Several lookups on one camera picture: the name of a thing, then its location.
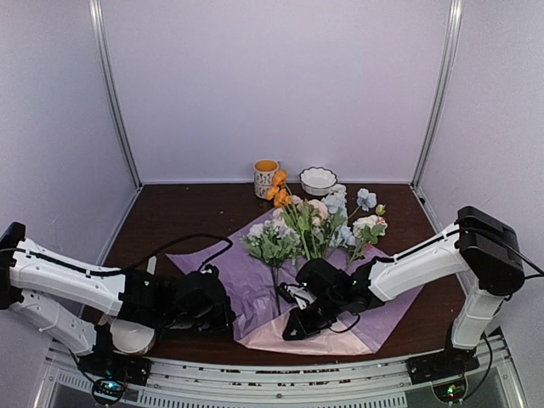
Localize left aluminium frame post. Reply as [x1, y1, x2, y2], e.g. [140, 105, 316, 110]
[88, 0, 143, 190]

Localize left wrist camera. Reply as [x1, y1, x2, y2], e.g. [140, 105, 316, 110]
[199, 264, 219, 276]

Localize orange fake flower stem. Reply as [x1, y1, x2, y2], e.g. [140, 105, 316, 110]
[265, 170, 317, 260]

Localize purple hydrangea fake flower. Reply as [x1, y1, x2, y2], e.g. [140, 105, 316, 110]
[241, 218, 302, 314]

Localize white round cup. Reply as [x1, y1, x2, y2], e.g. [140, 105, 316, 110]
[110, 319, 156, 355]

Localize aluminium frame post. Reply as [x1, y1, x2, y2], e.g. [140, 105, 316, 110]
[88, 0, 143, 190]
[411, 0, 464, 190]

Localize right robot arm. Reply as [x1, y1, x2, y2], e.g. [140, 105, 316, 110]
[280, 206, 543, 376]

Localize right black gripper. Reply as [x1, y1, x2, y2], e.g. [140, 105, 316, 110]
[283, 292, 345, 341]

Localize light blue fake flower stem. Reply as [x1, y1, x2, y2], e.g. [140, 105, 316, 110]
[320, 184, 379, 251]

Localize pink fake flower stem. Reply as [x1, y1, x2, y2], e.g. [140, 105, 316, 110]
[291, 195, 334, 260]

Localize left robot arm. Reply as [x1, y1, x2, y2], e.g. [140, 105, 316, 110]
[1, 222, 235, 377]

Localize beige ribbon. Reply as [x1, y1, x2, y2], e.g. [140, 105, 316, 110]
[99, 255, 157, 324]

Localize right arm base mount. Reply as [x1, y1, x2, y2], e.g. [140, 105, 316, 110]
[406, 352, 480, 405]

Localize aluminium front rail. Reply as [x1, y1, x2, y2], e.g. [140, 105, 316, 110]
[31, 335, 527, 407]

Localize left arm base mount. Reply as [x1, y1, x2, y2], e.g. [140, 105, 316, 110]
[72, 353, 152, 406]

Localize right aluminium frame post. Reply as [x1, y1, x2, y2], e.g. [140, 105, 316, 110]
[411, 0, 464, 190]

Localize white scalloped bowl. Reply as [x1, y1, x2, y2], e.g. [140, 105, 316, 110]
[299, 167, 337, 197]

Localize patterned mug with orange inside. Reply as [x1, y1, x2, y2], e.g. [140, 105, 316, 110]
[253, 159, 280, 200]

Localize pink purple wrapping paper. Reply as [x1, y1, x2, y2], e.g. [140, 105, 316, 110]
[165, 207, 426, 357]

